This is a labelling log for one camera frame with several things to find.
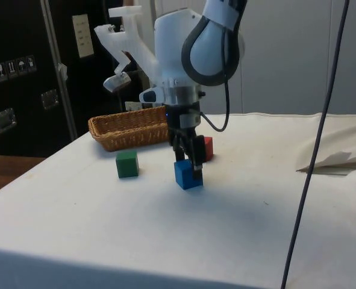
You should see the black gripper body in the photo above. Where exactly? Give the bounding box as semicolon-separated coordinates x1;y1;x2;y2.
166;102;203;131

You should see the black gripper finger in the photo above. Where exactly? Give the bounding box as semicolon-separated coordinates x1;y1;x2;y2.
187;128;206;181
169;128;187;164

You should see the blue cube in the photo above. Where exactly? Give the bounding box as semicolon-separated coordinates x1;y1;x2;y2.
173;160;204;191

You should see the red cube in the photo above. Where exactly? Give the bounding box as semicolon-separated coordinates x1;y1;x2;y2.
202;136;214;163

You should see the wicker basket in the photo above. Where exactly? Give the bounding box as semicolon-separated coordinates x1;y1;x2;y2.
87;105;170;152

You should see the green cube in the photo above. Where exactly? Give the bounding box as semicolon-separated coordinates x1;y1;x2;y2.
115;151;140;179

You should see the black cabinet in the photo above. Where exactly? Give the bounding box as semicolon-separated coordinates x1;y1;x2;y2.
0;0;156;158

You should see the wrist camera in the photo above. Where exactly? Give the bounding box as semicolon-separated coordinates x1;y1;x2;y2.
139;86;167;105

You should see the black cable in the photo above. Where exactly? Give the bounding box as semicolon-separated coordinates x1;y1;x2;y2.
199;26;231;132
280;0;351;289

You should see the white plastic bracket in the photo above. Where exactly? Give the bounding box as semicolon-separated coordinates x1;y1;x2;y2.
93;5;161;93

